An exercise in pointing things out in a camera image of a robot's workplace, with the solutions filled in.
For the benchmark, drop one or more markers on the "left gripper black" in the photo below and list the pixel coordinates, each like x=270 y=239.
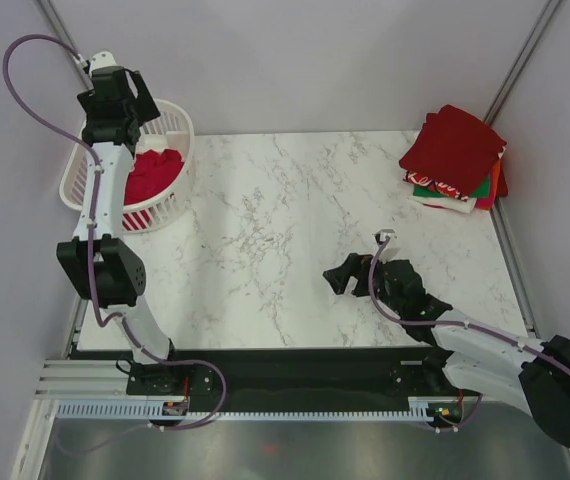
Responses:
x=145 y=108

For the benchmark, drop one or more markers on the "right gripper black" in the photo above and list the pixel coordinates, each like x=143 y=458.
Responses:
x=356 y=265

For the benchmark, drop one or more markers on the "crimson red t shirt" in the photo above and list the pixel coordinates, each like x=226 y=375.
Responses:
x=153 y=173

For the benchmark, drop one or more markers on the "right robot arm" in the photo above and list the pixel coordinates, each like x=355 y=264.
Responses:
x=526 y=373

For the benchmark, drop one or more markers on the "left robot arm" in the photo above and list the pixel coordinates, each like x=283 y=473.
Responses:
x=101 y=267

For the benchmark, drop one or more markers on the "white plastic laundry basket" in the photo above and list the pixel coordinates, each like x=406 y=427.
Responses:
x=173 y=129

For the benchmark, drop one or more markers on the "green folded shirt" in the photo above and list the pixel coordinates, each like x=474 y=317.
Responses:
x=482 y=190

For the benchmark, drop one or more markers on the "red patterned folded shirt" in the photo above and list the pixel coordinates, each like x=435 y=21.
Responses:
x=425 y=187

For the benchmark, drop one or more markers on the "white folded shirt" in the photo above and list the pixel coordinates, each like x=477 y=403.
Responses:
x=448 y=203

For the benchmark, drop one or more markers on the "dark red folded shirt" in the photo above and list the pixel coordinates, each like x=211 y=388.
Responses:
x=455 y=148

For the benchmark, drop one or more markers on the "orange folded shirt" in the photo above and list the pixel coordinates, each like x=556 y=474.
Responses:
x=498 y=188

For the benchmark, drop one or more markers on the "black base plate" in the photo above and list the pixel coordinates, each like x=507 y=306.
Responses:
x=297 y=379

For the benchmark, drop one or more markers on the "aluminium frame rail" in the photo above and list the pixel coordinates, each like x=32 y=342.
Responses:
x=80 y=379

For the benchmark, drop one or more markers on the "slotted cable duct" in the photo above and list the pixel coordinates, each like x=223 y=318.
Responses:
x=415 y=410

